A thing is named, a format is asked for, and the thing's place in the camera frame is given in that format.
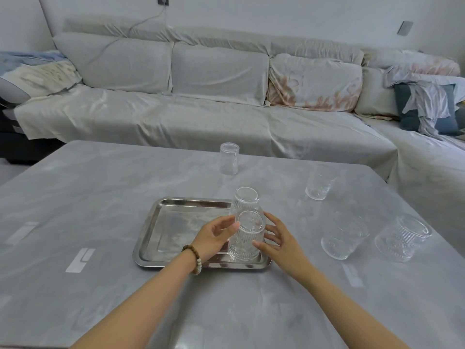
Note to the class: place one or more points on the person's left hand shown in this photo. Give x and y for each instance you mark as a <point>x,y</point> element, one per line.
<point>210,239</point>

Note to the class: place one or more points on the person's right hand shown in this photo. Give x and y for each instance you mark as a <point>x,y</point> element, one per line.
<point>287,250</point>

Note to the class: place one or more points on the person's left thumb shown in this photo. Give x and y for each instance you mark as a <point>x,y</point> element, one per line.
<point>232,229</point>

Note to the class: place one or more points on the person's right thumb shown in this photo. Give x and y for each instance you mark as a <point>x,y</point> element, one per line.
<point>262,246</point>

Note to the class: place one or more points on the clear ribbed drinking glass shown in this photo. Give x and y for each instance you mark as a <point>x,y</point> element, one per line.
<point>247,243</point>
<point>245,201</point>

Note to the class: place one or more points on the person's right forearm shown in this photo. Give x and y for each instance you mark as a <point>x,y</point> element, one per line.
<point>341,308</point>

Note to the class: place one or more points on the person's left forearm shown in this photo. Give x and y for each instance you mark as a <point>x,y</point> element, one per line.
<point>145,301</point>

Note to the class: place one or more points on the stainless steel tray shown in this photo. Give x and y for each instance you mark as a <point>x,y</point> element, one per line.
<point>170,232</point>

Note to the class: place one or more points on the smooth clear tall glass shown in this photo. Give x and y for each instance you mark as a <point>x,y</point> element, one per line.
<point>229,159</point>

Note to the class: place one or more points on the clear wide tumbler glass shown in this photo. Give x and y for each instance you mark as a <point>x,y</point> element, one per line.
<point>343,238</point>

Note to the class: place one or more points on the small clear patterned glass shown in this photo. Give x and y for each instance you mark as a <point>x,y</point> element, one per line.
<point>319,187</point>

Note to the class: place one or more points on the grey covered corner sofa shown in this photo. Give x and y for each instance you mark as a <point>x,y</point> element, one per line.
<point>203,123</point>

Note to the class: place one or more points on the clear ribbed footed glass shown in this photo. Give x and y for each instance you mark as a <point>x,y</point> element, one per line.
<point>401,238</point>

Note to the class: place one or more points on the white tape strip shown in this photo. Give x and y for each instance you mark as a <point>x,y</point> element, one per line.
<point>80,260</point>

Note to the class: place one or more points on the plain grey back cushion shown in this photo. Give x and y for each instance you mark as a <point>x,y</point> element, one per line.
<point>221,72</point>
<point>116,65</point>

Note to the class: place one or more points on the grey cushion with pink print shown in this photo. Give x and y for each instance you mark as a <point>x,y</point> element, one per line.
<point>316,83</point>

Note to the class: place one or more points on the small grey back cushion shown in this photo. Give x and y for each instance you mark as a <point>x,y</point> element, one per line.
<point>376,92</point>

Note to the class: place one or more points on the dark blue pillow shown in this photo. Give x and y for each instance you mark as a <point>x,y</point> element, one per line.
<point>408,118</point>

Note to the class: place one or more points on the crumpled light grey clothes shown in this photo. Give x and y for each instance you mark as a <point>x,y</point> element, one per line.
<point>432,99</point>

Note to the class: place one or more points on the black side furniture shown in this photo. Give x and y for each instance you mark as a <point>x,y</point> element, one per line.
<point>21,141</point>

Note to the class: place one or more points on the rolled pink floral blanket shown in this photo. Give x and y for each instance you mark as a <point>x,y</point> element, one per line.
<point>417,63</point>

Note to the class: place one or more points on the blue and cream folded quilt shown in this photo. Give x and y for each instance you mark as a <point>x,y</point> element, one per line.
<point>40,74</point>

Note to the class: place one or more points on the grey wall switch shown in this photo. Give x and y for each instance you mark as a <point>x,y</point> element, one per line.
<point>405,27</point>

